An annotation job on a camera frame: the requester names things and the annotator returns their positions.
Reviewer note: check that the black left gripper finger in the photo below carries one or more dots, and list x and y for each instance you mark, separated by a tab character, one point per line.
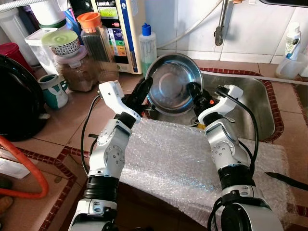
146	88

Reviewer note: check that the stainless steel bowl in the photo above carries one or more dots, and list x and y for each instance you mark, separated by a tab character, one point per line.
168	82

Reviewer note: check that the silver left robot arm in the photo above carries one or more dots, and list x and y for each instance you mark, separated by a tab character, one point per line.
110	154

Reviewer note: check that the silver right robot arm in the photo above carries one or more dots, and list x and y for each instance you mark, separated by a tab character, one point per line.
226	149

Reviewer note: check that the black kitchen knife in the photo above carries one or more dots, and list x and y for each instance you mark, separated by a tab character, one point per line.
284	179

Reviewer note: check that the yellow plastic object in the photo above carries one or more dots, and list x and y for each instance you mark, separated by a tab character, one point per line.
200	126

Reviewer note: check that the green dish soap bottle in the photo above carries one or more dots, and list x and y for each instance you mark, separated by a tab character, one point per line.
147	48

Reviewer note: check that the stainless steel sink basin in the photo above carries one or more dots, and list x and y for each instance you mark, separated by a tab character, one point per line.
301	96
250	106

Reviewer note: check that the glass jar orange lid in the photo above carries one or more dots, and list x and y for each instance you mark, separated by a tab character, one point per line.
98	48

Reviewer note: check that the beige water ionizer appliance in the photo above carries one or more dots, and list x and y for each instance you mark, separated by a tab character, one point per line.
127	29

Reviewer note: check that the brown powder jar pink lid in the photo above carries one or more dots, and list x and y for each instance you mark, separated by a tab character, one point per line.
77	74

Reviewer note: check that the clear bubble wrap sheet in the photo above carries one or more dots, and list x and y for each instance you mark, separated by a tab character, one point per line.
168	163

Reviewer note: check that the teal and white mug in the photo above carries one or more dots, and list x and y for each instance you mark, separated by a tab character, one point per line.
54	94

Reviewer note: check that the patterned tin green lid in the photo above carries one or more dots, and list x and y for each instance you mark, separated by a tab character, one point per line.
60	38

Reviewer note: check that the dark glass bottle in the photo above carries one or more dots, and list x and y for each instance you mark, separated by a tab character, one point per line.
80	6

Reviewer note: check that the white cleaner bottle yellow cap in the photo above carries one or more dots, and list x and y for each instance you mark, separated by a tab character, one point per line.
304	62

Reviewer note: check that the clear plastic container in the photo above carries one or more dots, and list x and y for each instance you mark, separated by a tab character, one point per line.
36	53

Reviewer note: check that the black round appliance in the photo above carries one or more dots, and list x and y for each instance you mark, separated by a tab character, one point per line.
19	101

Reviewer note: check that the white jar green band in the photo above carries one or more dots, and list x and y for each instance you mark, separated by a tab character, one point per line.
48	12

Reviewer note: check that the red plastic container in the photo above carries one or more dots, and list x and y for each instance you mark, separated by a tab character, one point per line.
12	52

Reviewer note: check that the white flat object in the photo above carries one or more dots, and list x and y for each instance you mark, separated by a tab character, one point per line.
12	168

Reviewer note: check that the translucent plastic canister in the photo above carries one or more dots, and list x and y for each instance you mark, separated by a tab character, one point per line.
12	31

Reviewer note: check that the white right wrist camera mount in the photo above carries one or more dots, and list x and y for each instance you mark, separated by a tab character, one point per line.
219	107

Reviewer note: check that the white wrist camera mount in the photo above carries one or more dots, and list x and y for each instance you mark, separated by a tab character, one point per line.
219	107
111	94

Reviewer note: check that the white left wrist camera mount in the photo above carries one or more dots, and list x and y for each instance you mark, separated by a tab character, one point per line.
111	94

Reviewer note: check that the metal wall faucet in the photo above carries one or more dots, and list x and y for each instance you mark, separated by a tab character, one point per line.
221	24

